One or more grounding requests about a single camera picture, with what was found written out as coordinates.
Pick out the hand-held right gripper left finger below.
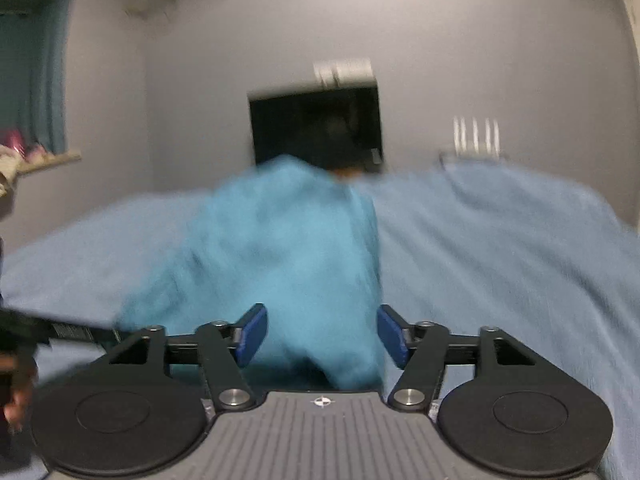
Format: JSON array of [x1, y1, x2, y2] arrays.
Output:
[[106, 303, 269, 409]]

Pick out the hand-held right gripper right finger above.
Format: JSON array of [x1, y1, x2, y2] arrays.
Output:
[[376, 304, 537, 411]]

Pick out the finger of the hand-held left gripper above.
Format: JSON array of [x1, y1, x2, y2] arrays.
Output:
[[50, 321, 125, 348]]

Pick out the teal drawstring pants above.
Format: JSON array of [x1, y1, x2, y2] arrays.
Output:
[[116, 154, 387, 391]]

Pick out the person's left hand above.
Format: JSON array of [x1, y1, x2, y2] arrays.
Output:
[[0, 350, 40, 436]]

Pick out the light blue bed blanket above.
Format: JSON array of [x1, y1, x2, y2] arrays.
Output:
[[0, 157, 640, 480]]

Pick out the beige cloth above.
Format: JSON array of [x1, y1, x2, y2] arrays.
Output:
[[0, 146, 23, 221]]

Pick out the pink items on shelf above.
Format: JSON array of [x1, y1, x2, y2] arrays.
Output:
[[0, 129, 47, 162]]

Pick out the black television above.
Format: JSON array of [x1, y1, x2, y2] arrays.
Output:
[[248, 85, 385, 176]]

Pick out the white box on television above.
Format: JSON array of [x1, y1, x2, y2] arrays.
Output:
[[313, 58, 376, 89]]

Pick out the teal curtain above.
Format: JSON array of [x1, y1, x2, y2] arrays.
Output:
[[0, 0, 77, 157]]

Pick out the wooden wall shelf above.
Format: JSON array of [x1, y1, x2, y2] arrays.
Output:
[[14, 151, 82, 177]]

